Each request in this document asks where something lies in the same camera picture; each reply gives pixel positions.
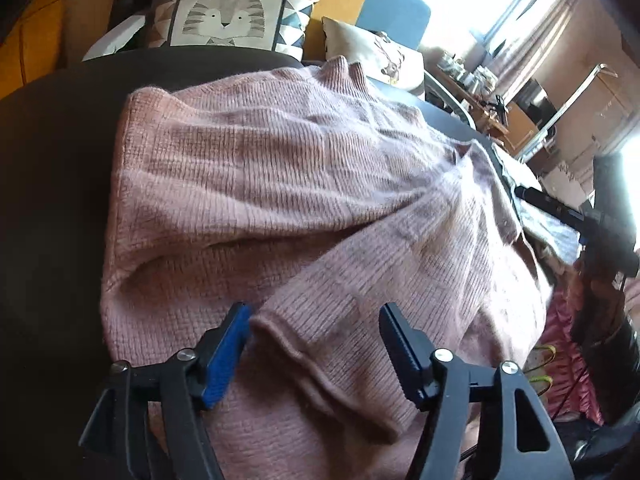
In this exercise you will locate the wooden cabinet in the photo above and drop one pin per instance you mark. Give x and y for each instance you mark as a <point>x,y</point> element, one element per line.
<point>520,129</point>

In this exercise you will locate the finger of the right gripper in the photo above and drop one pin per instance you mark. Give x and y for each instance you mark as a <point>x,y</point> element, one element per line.
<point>544,202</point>

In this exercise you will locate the tiger print cushion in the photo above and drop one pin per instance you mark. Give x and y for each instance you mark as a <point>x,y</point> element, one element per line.
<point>271,25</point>

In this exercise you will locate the deer print cushion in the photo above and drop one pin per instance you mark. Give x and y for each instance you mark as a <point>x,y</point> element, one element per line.
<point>381,58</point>

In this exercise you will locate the pink curtain left window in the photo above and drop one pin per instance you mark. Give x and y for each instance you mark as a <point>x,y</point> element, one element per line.
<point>524,41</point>

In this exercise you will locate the cream knitted sweater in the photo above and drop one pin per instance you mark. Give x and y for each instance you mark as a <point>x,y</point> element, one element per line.
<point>561,239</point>

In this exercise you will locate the magenta bed quilt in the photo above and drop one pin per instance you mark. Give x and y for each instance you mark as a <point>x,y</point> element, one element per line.
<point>571,391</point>

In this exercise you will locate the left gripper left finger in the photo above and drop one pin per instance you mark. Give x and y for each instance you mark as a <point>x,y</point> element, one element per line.
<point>148,419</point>

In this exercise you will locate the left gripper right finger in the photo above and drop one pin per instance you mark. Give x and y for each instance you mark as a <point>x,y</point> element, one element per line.
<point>492,416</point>

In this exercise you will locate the wooden side table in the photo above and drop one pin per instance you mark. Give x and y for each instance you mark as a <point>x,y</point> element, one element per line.
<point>488,112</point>

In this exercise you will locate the pink knitted sweater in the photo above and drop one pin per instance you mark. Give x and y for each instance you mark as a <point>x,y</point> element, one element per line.
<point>307,195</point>

